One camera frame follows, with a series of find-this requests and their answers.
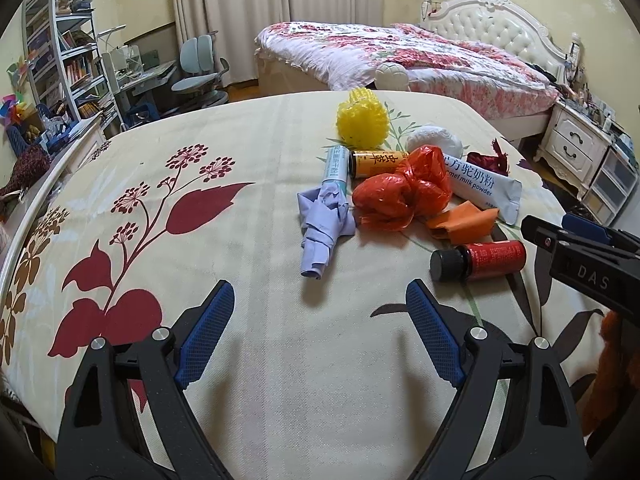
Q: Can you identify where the red bottle with black cap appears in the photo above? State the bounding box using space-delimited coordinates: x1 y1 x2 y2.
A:
430 240 527 283

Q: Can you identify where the cream window curtain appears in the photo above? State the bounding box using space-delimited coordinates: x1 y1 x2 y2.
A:
170 0 386 96

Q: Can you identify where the white round bedpost knob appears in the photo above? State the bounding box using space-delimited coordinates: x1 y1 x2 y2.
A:
375 62 410 92

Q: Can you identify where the dark maroon knitted cloth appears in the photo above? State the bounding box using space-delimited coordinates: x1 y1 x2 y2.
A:
0 145 51 196

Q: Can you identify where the clear plastic drawer unit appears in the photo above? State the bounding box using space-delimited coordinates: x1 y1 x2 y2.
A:
582 147 638 226

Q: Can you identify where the colourful pinwheel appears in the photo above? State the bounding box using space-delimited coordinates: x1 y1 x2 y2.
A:
0 92 26 128

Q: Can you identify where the pink floral quilt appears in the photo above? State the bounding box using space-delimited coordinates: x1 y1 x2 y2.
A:
256 22 560 120

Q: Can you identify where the light blue tube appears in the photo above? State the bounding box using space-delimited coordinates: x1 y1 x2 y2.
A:
320 145 352 193

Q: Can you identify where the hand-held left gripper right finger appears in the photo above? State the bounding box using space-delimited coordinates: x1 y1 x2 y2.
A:
405 279 586 480

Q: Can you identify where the white curved bookshelf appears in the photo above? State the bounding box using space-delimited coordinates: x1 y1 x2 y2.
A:
22 0 126 133

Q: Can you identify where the pastel pinwheel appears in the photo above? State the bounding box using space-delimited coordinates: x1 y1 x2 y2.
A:
6 57 32 88

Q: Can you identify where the white carved nightstand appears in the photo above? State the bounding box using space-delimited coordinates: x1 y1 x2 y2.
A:
537 100 613 201

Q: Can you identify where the white curved cabinet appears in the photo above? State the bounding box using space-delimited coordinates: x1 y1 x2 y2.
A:
0 120 108 291

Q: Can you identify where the dark red cloth scrap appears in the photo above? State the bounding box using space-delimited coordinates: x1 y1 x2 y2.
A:
467 138 511 177

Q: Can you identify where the blue plastic basket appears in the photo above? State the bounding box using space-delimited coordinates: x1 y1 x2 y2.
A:
6 105 66 158

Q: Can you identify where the white tufted headboard bed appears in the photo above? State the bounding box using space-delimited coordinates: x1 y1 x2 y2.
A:
255 0 581 148

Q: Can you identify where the lavender paper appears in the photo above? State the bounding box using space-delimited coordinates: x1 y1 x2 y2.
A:
297 182 357 278

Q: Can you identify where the pile of small clutter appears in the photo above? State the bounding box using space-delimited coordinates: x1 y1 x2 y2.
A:
565 32 632 133

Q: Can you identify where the white bag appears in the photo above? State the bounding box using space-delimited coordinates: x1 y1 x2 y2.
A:
405 125 463 160

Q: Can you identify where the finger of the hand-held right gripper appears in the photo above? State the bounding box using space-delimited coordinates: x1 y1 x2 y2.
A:
521 211 640 261

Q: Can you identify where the red plastic bag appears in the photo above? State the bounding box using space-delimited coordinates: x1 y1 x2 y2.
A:
352 145 453 232

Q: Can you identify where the yellow foam fruit net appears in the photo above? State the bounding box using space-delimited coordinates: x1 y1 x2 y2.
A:
336 87 390 150

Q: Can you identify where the person's orange fleece clothing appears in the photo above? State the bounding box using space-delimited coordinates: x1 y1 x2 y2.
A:
582 310 632 436

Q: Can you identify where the pale blue desk chair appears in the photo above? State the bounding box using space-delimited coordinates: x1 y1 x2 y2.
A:
171 35 232 106

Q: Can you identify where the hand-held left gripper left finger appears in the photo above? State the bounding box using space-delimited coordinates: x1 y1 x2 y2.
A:
55 280 236 480

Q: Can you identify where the grey study desk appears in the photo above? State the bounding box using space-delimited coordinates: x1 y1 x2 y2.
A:
102 45 181 121

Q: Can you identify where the yellow label brown bottle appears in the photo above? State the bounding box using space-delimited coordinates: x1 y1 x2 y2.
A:
349 149 410 180

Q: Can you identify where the white milk powder sachet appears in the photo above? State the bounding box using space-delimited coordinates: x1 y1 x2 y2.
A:
442 152 523 225

